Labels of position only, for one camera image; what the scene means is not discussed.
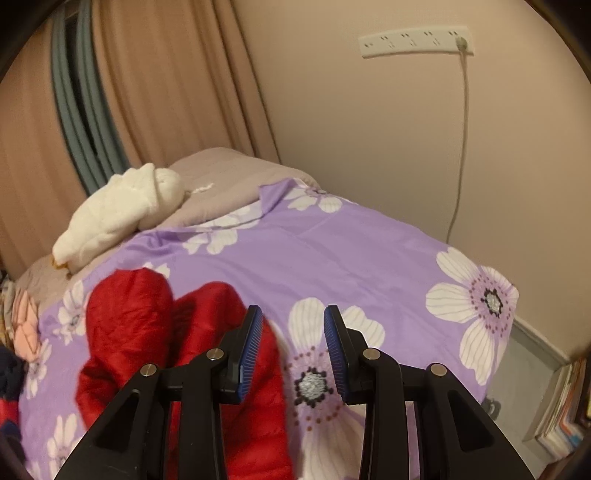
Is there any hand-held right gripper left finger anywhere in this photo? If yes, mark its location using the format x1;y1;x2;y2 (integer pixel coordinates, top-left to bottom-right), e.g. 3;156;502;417
54;305;265;480

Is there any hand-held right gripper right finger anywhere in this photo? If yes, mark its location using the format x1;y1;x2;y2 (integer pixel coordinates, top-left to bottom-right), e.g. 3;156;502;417
323;305;539;480

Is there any red puffer jacket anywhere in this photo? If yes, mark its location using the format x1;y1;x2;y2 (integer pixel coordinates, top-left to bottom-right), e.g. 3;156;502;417
0;399;21;428
75;267;296;480

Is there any purple floral blanket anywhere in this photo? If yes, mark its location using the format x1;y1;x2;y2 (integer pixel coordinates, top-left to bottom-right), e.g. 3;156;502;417
18;179;520;480

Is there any grey bed sheet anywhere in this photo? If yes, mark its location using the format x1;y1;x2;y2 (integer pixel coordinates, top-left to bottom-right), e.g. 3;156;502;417
16;148;319;296

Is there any white plush goose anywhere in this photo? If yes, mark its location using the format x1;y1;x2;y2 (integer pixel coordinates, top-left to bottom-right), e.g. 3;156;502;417
52;162;185;273

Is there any pink garment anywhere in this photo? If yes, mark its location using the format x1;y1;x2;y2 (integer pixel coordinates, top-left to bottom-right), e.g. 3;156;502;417
11;291;42;361

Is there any stack of books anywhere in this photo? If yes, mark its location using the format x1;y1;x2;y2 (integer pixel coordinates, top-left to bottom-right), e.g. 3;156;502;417
533;355;591;462

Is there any navy garment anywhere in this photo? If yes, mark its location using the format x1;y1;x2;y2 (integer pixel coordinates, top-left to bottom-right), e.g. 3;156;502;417
0;346;26;402

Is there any folded red puffer jacket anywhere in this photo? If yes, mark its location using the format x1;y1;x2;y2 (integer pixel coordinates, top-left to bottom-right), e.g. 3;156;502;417
0;399;21;428

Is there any pink curtain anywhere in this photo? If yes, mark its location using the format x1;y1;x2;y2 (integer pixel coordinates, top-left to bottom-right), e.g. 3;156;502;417
90;0;282;181
0;23;88;282

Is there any blue curtain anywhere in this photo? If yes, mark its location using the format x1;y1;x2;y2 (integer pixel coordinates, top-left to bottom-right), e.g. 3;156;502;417
50;0;132;195

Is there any white power cable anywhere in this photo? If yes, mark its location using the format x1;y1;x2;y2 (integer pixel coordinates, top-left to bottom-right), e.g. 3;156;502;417
445;37;472;245

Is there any white wall power strip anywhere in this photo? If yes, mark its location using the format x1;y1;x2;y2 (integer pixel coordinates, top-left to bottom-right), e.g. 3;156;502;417
359;27;475;58

